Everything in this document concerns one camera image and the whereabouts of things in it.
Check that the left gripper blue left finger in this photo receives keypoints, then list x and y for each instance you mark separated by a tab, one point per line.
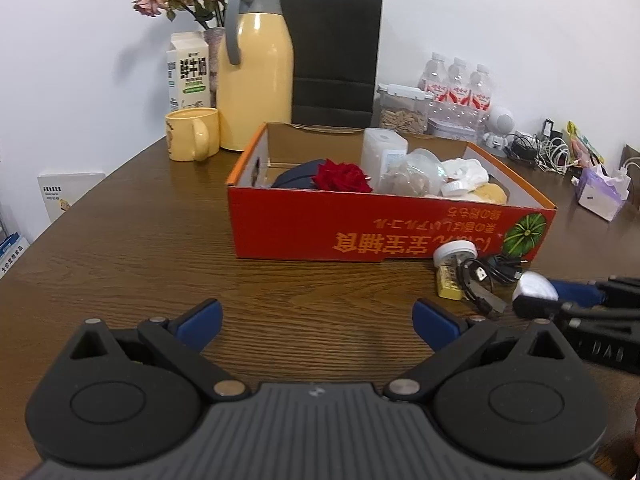
198	327

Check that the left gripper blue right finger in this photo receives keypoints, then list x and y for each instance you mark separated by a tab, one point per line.
436	326

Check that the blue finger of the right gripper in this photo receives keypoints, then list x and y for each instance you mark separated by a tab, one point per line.
530	308
585	295

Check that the white heart shaped lid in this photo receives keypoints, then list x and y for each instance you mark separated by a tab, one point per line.
534	285

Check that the yellow white plush toy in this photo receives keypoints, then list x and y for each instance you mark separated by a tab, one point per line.
490	193

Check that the white jar lid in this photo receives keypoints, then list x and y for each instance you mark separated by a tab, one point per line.
456	188

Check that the white cloth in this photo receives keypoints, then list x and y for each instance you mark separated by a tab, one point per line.
469	171

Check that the iridescent plastic bag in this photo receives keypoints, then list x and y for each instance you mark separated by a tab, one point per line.
417	174

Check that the navy blue zip case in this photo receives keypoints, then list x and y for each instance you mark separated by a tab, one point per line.
301	177

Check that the red rose flower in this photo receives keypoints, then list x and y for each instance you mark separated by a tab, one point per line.
341	177

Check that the translucent plastic container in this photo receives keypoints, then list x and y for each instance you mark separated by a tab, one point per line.
380	149

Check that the white lidded small jar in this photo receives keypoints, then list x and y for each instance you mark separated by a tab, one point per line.
448	260

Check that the purple tissue pack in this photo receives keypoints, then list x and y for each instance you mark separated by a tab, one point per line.
601	194

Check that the red cardboard box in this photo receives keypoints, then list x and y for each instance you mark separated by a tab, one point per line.
280	223

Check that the white power adapter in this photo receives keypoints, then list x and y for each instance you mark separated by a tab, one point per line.
630	161

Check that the colourful snack packet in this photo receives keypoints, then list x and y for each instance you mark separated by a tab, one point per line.
583	152

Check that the white robot toy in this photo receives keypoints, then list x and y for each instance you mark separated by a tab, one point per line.
499	127

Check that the white box beside table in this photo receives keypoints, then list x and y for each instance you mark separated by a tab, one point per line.
60	191

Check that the yellow mug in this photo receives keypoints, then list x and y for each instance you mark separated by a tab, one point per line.
192	134

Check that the storage rack with items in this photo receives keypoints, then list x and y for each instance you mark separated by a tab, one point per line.
14	243

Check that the clear snack container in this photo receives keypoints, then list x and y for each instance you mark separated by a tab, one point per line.
403	109

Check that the water bottle right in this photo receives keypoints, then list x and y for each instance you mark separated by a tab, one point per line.
481	88

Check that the water bottle middle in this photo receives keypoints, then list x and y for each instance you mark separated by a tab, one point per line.
458	91

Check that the white milk carton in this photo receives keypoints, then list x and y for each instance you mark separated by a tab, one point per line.
188	71

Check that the yellow thermos jug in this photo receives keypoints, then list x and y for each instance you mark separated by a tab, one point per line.
255	71

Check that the black paper bag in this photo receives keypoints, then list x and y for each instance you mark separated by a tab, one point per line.
335	46

